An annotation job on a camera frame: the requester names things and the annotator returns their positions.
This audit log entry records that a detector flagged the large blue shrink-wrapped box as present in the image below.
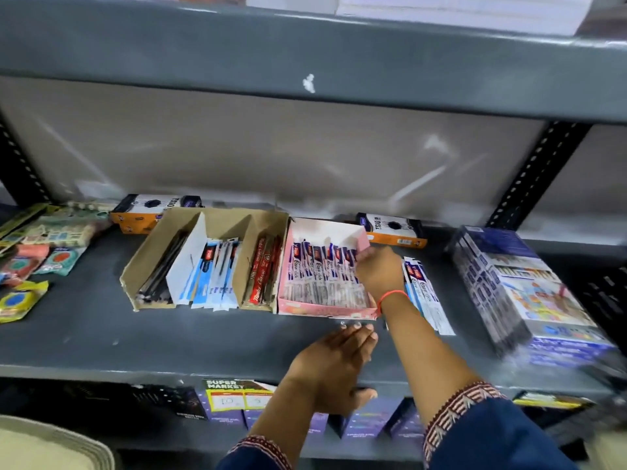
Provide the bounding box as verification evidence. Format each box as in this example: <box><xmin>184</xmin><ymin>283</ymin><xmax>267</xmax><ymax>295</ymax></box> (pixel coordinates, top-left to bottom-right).
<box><xmin>445</xmin><ymin>226</ymin><xmax>619</xmax><ymax>368</ymax></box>

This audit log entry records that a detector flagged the pink plastic packet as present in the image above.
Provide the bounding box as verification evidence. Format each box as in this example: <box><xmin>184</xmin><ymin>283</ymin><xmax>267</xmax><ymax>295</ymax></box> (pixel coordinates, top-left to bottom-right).
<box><xmin>0</xmin><ymin>244</ymin><xmax>50</xmax><ymax>285</ymax></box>

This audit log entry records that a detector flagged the person's left hand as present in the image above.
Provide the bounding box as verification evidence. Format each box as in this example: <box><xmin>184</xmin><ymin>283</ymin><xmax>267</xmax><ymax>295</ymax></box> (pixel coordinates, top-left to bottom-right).
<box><xmin>286</xmin><ymin>323</ymin><xmax>379</xmax><ymax>416</ymax></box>

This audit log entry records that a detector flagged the orange and black box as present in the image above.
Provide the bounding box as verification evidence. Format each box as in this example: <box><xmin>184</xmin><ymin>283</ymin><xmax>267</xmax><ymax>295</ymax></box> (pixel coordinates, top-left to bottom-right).
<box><xmin>357</xmin><ymin>212</ymin><xmax>428</xmax><ymax>249</ymax></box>
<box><xmin>110</xmin><ymin>194</ymin><xmax>204</xmax><ymax>235</ymax></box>

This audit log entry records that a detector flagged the grey metal shelf rack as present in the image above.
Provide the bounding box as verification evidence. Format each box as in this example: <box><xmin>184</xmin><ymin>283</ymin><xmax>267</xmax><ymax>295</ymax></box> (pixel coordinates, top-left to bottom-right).
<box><xmin>0</xmin><ymin>0</ymin><xmax>627</xmax><ymax>463</ymax></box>

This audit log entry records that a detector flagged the pile of green packets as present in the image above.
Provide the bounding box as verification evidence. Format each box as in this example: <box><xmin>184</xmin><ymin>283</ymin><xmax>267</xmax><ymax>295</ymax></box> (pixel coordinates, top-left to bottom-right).
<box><xmin>0</xmin><ymin>203</ymin><xmax>116</xmax><ymax>248</ymax></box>

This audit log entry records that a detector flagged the bundle of black pens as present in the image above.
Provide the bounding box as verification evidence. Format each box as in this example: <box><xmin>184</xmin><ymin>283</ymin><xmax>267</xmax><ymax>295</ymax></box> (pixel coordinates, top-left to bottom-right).
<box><xmin>137</xmin><ymin>230</ymin><xmax>190</xmax><ymax>305</ymax></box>

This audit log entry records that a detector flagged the row of blue pen packets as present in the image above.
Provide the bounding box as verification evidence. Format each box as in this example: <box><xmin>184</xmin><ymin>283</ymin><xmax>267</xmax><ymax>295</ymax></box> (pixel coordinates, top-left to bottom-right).
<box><xmin>179</xmin><ymin>238</ymin><xmax>241</xmax><ymax>312</ymax></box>

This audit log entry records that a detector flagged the bundle of red pen packets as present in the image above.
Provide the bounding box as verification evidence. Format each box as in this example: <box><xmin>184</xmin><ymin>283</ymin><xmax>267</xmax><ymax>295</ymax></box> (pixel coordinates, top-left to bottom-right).
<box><xmin>243</xmin><ymin>234</ymin><xmax>284</xmax><ymax>307</ymax></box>

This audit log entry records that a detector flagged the orange thread bracelet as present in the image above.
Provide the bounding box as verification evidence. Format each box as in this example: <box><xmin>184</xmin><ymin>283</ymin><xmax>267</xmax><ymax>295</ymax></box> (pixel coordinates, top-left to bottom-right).
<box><xmin>376</xmin><ymin>290</ymin><xmax>410</xmax><ymax>317</ymax></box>

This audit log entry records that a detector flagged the yellow shelf price label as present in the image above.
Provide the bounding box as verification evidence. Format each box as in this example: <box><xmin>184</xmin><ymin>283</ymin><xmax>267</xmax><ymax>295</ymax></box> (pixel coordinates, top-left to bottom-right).
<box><xmin>202</xmin><ymin>379</ymin><xmax>278</xmax><ymax>413</ymax></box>

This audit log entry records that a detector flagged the blue embroidered right sleeve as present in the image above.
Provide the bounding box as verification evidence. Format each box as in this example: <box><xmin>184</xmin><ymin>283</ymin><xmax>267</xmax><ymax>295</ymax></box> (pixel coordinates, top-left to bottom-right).
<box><xmin>422</xmin><ymin>382</ymin><xmax>580</xmax><ymax>470</ymax></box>

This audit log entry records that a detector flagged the yellow and black box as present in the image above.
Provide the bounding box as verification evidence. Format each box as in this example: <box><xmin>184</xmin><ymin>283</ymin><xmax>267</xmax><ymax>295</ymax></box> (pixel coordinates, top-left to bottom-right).
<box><xmin>512</xmin><ymin>390</ymin><xmax>596</xmax><ymax>413</ymax></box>

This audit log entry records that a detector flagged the loose pile of pen packets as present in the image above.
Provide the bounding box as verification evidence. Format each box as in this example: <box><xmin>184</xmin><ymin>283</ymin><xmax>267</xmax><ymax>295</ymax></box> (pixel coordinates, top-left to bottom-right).
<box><xmin>402</xmin><ymin>257</ymin><xmax>456</xmax><ymax>337</ymax></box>

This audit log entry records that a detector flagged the row of white pen packets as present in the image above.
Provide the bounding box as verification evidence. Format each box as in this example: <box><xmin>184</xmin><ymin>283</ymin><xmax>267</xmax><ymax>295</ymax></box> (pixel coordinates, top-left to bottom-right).
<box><xmin>284</xmin><ymin>240</ymin><xmax>370</xmax><ymax>309</ymax></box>

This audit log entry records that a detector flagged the blue embroidered sleeve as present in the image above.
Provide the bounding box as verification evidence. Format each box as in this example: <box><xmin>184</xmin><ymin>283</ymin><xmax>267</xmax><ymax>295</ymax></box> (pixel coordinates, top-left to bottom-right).
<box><xmin>422</xmin><ymin>382</ymin><xmax>580</xmax><ymax>470</ymax></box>
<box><xmin>216</xmin><ymin>435</ymin><xmax>294</xmax><ymax>470</ymax></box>

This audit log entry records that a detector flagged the pink cardboard display box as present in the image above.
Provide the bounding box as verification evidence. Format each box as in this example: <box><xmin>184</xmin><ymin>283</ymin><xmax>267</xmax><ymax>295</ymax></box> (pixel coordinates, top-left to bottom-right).
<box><xmin>278</xmin><ymin>216</ymin><xmax>377</xmax><ymax>321</ymax></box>

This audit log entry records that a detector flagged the brown divided cardboard box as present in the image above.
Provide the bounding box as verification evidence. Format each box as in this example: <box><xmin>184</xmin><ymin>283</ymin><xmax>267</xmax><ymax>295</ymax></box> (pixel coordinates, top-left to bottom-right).
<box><xmin>120</xmin><ymin>207</ymin><xmax>290</xmax><ymax>313</ymax></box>

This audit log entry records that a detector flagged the teal plastic packet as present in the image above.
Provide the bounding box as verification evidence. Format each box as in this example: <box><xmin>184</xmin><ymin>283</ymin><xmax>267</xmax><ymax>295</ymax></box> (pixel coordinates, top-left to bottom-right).
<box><xmin>34</xmin><ymin>246</ymin><xmax>87</xmax><ymax>277</ymax></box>

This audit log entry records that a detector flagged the black patterned box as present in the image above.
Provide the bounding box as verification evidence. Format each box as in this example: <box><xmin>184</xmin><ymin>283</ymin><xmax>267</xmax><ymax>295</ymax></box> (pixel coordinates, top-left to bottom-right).
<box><xmin>131</xmin><ymin>384</ymin><xmax>208</xmax><ymax>420</ymax></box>

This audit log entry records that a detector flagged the person's right forearm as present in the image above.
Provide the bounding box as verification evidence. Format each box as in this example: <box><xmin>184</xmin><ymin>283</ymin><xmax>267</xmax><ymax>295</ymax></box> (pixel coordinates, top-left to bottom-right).
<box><xmin>379</xmin><ymin>292</ymin><xmax>486</xmax><ymax>426</ymax></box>

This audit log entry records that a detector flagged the blue embroidered left sleeve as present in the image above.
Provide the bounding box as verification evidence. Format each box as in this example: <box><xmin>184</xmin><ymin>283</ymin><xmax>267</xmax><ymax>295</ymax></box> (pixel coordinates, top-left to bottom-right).
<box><xmin>216</xmin><ymin>435</ymin><xmax>294</xmax><ymax>470</ymax></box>

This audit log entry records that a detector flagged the person's left forearm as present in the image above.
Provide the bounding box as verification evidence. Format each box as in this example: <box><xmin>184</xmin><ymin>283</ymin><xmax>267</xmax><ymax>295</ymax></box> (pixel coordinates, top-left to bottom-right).
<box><xmin>248</xmin><ymin>374</ymin><xmax>326</xmax><ymax>465</ymax></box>

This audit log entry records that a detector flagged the person's right hand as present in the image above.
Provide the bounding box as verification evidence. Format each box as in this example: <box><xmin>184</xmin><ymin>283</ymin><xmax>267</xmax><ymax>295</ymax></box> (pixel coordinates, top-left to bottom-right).
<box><xmin>355</xmin><ymin>245</ymin><xmax>410</xmax><ymax>303</ymax></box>

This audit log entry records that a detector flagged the yellow plastic packet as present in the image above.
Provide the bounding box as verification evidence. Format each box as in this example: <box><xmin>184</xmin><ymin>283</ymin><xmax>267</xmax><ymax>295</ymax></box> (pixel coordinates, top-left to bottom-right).
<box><xmin>0</xmin><ymin>280</ymin><xmax>50</xmax><ymax>324</ymax></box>

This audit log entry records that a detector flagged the purple box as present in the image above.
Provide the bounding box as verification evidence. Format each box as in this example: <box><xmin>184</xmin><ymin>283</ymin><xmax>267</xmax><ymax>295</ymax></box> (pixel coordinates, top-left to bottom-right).
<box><xmin>387</xmin><ymin>399</ymin><xmax>425</xmax><ymax>442</ymax></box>
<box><xmin>210</xmin><ymin>405</ymin><xmax>247</xmax><ymax>427</ymax></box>
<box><xmin>341</xmin><ymin>397</ymin><xmax>403</xmax><ymax>440</ymax></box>
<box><xmin>243</xmin><ymin>408</ymin><xmax>330</xmax><ymax>435</ymax></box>

